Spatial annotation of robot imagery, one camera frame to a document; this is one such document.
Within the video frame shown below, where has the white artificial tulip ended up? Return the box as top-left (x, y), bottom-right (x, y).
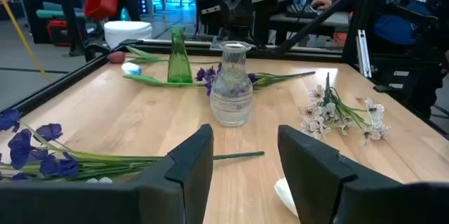
top-left (273, 177), bottom-right (299, 218)

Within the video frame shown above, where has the person's hand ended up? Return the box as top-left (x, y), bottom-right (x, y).
top-left (310, 0), bottom-right (333, 11)

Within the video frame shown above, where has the white artificial flower bunch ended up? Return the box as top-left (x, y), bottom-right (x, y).
top-left (300, 72), bottom-right (390, 147)

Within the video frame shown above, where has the white plastic container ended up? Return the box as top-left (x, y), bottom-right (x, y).
top-left (104, 20), bottom-right (154, 49)

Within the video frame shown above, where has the red and black box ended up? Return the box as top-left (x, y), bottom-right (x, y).
top-left (46, 19), bottom-right (72, 48)

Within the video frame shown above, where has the yellow cable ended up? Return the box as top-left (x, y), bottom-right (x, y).
top-left (0, 0), bottom-right (53, 84)

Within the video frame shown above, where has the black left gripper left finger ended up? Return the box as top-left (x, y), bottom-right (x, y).
top-left (0, 124), bottom-right (214, 224)

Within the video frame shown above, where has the black equipment cart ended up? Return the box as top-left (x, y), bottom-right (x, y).
top-left (20, 0), bottom-right (87, 58)

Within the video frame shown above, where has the green glass vase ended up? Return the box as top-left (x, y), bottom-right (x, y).
top-left (167, 26), bottom-right (194, 84)

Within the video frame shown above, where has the red artificial tulip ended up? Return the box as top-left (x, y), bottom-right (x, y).
top-left (107, 45), bottom-right (222, 66)

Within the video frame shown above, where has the clear glass vase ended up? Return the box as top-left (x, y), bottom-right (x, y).
top-left (209, 40), bottom-right (254, 128)

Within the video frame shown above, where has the gray desk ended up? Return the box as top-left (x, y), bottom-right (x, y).
top-left (269, 9), bottom-right (351, 46)

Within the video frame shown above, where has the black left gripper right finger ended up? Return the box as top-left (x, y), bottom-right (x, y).
top-left (277, 124), bottom-right (449, 224)

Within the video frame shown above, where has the white metal bracket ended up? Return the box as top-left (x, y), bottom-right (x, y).
top-left (356, 29), bottom-right (373, 79)

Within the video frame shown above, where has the black keyboard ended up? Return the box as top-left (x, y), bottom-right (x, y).
top-left (285, 3), bottom-right (319, 20)

